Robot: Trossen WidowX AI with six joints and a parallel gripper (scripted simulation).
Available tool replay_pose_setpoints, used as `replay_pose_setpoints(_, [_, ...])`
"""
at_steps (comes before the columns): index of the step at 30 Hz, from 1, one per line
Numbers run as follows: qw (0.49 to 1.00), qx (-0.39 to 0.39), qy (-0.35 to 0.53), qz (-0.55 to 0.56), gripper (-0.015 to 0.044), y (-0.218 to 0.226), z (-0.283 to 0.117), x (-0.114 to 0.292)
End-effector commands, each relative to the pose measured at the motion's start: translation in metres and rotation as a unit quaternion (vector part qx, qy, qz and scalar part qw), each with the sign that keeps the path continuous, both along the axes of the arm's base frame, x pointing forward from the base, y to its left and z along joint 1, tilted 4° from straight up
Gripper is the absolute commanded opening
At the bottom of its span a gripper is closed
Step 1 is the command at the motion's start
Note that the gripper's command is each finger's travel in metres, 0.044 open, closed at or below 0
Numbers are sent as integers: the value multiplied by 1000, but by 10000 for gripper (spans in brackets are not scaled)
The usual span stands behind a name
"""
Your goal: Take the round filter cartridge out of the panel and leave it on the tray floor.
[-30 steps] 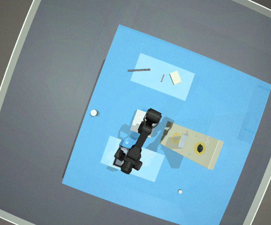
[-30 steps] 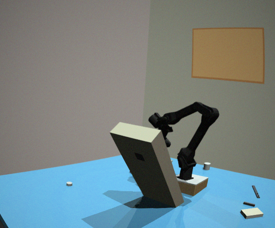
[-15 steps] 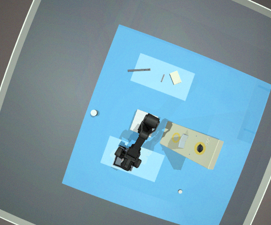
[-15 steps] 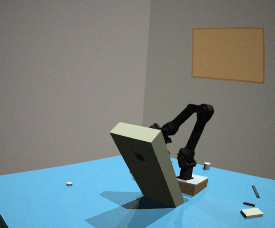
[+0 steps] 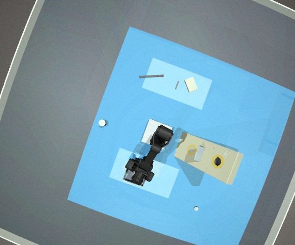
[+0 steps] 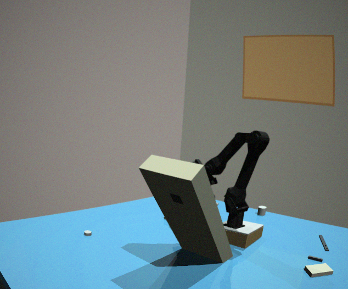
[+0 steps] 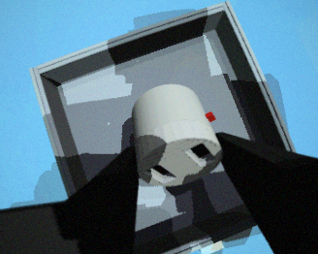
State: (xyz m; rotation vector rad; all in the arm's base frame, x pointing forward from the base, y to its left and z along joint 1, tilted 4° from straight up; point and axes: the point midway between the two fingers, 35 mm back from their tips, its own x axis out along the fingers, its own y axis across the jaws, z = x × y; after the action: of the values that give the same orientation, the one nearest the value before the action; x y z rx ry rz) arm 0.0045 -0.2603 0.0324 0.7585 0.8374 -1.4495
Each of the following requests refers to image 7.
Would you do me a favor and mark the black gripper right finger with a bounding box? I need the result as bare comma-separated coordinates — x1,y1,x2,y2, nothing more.
215,132,318,254

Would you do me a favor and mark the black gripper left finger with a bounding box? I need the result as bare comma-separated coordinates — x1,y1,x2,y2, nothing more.
0,146,139,254

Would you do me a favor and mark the white cylinder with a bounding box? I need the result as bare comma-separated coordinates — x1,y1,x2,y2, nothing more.
132,84,223,187

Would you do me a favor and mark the grey square tray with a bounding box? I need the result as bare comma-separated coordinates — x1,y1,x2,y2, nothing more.
29,0,297,254

